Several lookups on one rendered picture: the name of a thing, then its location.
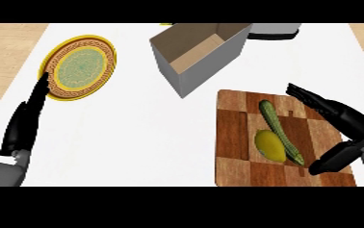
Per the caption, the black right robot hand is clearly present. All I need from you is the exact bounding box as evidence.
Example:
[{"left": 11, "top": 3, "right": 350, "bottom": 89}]
[{"left": 285, "top": 82, "right": 364, "bottom": 176}]

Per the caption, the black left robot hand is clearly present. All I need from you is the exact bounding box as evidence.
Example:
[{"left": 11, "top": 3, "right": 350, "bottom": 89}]
[{"left": 0, "top": 71, "right": 52, "bottom": 158}]

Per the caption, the green zucchini squash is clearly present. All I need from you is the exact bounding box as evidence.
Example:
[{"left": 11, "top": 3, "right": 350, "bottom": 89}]
[{"left": 258, "top": 99, "right": 308, "bottom": 167}]

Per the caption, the checkered wooden cutting board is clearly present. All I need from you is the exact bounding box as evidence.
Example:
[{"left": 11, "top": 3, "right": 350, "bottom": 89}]
[{"left": 214, "top": 89, "right": 359, "bottom": 188}]

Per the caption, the grey cardboard box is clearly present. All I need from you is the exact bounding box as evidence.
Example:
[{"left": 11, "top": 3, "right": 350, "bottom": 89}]
[{"left": 150, "top": 23, "right": 254, "bottom": 99}]

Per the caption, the yellow lemon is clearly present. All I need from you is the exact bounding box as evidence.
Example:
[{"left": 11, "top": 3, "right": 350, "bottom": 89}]
[{"left": 254, "top": 129, "right": 289, "bottom": 164}]

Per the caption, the yellow patterned plate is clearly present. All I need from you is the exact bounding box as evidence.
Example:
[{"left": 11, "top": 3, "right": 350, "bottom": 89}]
[{"left": 38, "top": 34, "right": 119, "bottom": 102}]

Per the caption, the grey and black appliance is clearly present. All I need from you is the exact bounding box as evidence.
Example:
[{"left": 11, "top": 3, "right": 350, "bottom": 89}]
[{"left": 246, "top": 23, "right": 304, "bottom": 41}]

